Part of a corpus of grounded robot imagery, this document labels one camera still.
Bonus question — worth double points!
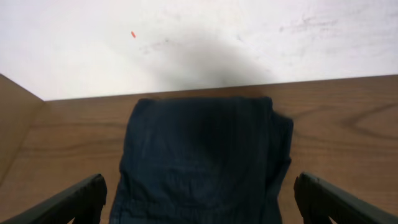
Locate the navy blue shorts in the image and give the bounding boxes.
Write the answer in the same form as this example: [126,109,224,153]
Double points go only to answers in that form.
[109,97,294,223]

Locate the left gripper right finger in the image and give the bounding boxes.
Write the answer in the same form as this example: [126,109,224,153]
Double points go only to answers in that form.
[294,172,397,224]

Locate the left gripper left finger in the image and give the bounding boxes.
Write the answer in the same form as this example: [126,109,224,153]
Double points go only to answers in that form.
[3,174,107,224]

